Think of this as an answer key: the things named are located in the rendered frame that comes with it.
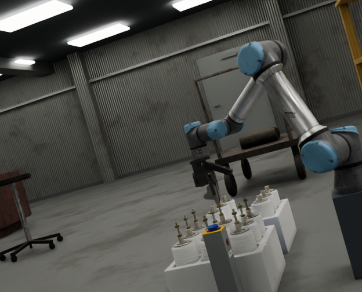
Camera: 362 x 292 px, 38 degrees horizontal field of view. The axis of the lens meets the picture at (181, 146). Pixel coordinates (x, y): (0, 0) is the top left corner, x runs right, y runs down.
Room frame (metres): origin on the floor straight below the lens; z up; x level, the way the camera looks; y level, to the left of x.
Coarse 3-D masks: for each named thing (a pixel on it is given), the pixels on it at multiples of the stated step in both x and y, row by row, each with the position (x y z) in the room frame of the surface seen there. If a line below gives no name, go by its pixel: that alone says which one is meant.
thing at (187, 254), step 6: (180, 246) 1.98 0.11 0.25; (186, 246) 1.98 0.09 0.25; (192, 246) 1.99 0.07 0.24; (174, 252) 1.99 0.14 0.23; (180, 252) 1.98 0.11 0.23; (186, 252) 1.97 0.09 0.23; (192, 252) 1.98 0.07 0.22; (174, 258) 2.01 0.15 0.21; (180, 258) 1.98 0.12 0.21; (186, 258) 1.97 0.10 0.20; (192, 258) 1.98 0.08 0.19; (198, 258) 2.01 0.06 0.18; (180, 264) 1.98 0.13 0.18; (186, 264) 1.97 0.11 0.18
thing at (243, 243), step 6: (240, 234) 1.90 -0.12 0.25; (246, 234) 1.90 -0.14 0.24; (252, 234) 1.93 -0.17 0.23; (234, 240) 1.91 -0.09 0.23; (240, 240) 1.90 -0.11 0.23; (246, 240) 1.90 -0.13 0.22; (252, 240) 1.92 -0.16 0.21; (234, 246) 1.92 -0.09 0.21; (240, 246) 1.90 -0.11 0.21; (246, 246) 1.90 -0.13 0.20; (252, 246) 1.91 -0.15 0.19; (234, 252) 1.92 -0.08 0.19; (240, 252) 1.90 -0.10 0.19; (246, 252) 1.90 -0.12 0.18
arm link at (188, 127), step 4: (188, 124) 2.19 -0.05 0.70; (192, 124) 2.18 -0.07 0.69; (196, 124) 2.18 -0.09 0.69; (200, 124) 2.19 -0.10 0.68; (184, 128) 2.20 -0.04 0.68; (188, 128) 2.18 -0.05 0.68; (192, 128) 2.17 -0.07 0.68; (196, 128) 2.17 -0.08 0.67; (188, 132) 2.18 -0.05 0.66; (192, 132) 2.17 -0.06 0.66; (196, 132) 2.25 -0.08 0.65; (188, 136) 2.19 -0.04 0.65; (192, 136) 2.17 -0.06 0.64; (196, 136) 2.16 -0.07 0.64; (188, 140) 2.20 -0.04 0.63; (192, 140) 2.18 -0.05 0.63; (196, 140) 2.17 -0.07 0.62; (192, 144) 2.18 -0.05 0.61; (196, 144) 2.18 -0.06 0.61; (200, 144) 2.18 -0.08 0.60; (204, 144) 2.19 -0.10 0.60; (192, 148) 2.19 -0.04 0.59; (196, 148) 2.18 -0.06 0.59
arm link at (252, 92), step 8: (248, 88) 2.08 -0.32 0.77; (256, 88) 2.05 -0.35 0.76; (264, 88) 2.05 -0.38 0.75; (240, 96) 2.12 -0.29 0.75; (248, 96) 2.08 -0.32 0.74; (256, 96) 2.08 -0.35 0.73; (240, 104) 2.12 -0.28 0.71; (248, 104) 2.10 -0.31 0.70; (232, 112) 2.16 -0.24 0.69; (240, 112) 2.13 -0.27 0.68; (248, 112) 2.14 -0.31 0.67; (232, 120) 2.17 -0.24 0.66; (240, 120) 2.16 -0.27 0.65; (232, 128) 2.17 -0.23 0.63; (240, 128) 2.22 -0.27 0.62
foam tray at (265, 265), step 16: (272, 240) 2.08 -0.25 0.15; (240, 256) 1.88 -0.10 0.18; (256, 256) 1.86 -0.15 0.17; (272, 256) 2.00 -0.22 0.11; (176, 272) 1.96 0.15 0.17; (192, 272) 1.94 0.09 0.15; (208, 272) 1.92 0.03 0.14; (240, 272) 1.88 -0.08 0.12; (256, 272) 1.86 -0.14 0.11; (272, 272) 1.93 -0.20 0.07; (176, 288) 1.96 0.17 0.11; (192, 288) 1.94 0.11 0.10; (208, 288) 1.92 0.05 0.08; (256, 288) 1.87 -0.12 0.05; (272, 288) 1.86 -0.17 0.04
